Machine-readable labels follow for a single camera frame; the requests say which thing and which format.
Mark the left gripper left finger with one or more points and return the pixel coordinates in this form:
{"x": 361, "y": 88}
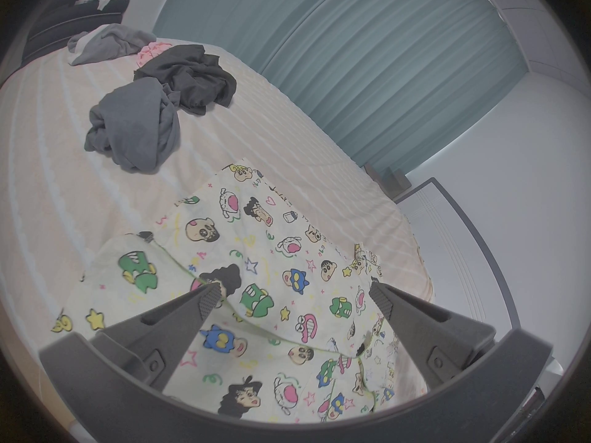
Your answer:
{"x": 166, "y": 339}

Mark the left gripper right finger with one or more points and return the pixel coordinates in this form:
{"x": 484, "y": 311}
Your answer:
{"x": 434, "y": 339}

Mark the white printed pyjama top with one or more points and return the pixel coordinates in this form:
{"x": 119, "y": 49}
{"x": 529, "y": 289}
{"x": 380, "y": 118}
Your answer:
{"x": 277, "y": 256}

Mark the bed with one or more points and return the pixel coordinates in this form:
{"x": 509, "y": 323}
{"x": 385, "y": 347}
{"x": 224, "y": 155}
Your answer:
{"x": 69, "y": 178}

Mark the grey bedside table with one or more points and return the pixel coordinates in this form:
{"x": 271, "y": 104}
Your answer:
{"x": 390, "y": 180}

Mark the dark grey garment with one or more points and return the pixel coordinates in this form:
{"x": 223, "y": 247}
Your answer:
{"x": 134, "y": 127}

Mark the black garment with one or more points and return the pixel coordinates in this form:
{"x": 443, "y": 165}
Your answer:
{"x": 189, "y": 76}

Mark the blue-green curtain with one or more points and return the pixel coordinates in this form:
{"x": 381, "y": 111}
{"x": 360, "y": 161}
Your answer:
{"x": 369, "y": 62}

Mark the pink garment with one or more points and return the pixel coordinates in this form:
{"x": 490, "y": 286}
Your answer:
{"x": 150, "y": 52}

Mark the grey and white garment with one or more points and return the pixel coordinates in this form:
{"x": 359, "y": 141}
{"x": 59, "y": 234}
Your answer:
{"x": 106, "y": 39}

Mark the black slatted furniture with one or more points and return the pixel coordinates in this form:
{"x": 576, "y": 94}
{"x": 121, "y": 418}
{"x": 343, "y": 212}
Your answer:
{"x": 60, "y": 21}

